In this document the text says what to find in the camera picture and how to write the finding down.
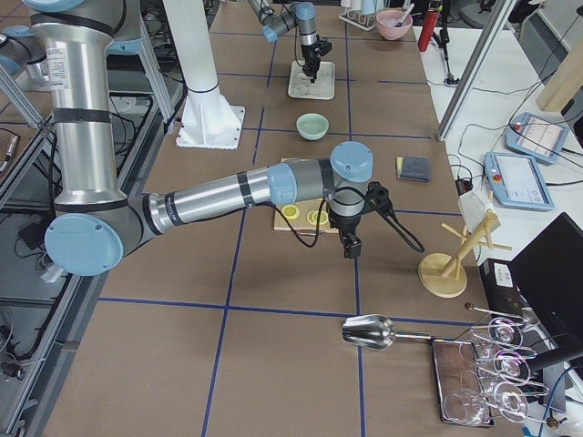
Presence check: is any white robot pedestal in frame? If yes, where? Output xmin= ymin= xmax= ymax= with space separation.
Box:
xmin=164 ymin=0 xmax=245 ymax=150

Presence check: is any clear wine glass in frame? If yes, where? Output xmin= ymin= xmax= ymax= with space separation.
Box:
xmin=442 ymin=382 xmax=528 ymax=427
xmin=464 ymin=350 xmax=531 ymax=391
xmin=470 ymin=317 xmax=523 ymax=359

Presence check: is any blue teach pendant near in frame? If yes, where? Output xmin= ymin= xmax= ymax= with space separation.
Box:
xmin=484 ymin=152 xmax=555 ymax=211

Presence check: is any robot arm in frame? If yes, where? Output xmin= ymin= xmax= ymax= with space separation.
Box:
xmin=248 ymin=0 xmax=332 ymax=83
xmin=28 ymin=1 xmax=393 ymax=276

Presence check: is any green ceramic bowl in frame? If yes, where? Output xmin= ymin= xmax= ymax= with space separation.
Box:
xmin=296 ymin=113 xmax=329 ymax=141

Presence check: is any wooden mug tree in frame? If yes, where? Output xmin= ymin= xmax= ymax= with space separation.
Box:
xmin=417 ymin=208 xmax=512 ymax=299

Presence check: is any blue teach pendant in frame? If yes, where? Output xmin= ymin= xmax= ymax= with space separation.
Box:
xmin=484 ymin=152 xmax=555 ymax=211
xmin=506 ymin=112 xmax=570 ymax=165

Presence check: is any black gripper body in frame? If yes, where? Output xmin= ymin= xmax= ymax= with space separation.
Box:
xmin=302 ymin=37 xmax=332 ymax=68
xmin=328 ymin=181 xmax=388 ymax=259

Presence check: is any aluminium frame post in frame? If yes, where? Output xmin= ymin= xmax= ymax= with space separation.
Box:
xmin=436 ymin=0 xmax=516 ymax=141

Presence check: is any wine glass rack tray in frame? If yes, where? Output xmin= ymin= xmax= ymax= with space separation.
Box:
xmin=430 ymin=339 xmax=496 ymax=428

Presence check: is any upper clear wine glass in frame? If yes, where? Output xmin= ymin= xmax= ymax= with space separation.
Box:
xmin=470 ymin=317 xmax=523 ymax=359

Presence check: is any yellow lemon slice left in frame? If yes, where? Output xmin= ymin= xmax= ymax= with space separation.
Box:
xmin=281 ymin=204 xmax=301 ymax=220

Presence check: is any middle clear wine glass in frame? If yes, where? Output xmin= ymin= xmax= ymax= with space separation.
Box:
xmin=464 ymin=350 xmax=531 ymax=391

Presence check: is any dark grey sponge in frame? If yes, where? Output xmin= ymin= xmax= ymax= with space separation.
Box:
xmin=395 ymin=156 xmax=431 ymax=182

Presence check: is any pink mixing bowl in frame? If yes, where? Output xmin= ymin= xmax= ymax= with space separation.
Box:
xmin=375 ymin=9 xmax=413 ymax=41

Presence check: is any white wire cup rack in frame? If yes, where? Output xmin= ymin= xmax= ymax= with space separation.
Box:
xmin=338 ymin=0 xmax=377 ymax=31

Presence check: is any metal scoop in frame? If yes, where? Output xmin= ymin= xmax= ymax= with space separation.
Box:
xmin=342 ymin=314 xmax=432 ymax=350

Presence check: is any white rectangular tray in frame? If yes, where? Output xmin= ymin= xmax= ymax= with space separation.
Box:
xmin=288 ymin=61 xmax=335 ymax=100

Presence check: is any blue teach pendant far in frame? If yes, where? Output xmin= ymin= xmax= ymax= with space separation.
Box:
xmin=506 ymin=112 xmax=570 ymax=165

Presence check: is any lower clear wine glass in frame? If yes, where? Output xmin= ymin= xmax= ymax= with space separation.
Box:
xmin=442 ymin=382 xmax=528 ymax=427

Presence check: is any black monitor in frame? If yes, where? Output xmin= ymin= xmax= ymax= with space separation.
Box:
xmin=510 ymin=212 xmax=582 ymax=344

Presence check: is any wooden cutting board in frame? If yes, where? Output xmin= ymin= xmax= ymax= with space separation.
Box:
xmin=267 ymin=158 xmax=335 ymax=230

